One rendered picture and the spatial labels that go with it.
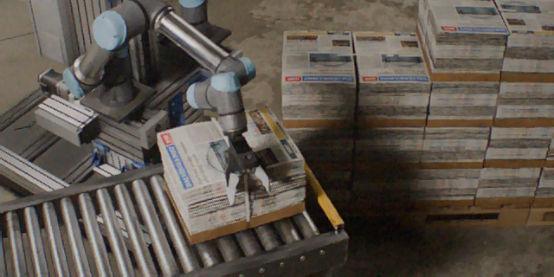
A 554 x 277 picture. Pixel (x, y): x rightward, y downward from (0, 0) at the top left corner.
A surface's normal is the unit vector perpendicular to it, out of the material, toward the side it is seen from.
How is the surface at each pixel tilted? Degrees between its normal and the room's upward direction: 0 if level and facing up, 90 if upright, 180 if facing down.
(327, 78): 1
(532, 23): 1
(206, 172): 1
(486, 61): 90
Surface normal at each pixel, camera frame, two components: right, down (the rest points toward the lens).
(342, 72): 0.01, -0.77
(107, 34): -0.58, 0.43
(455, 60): 0.00, 0.62
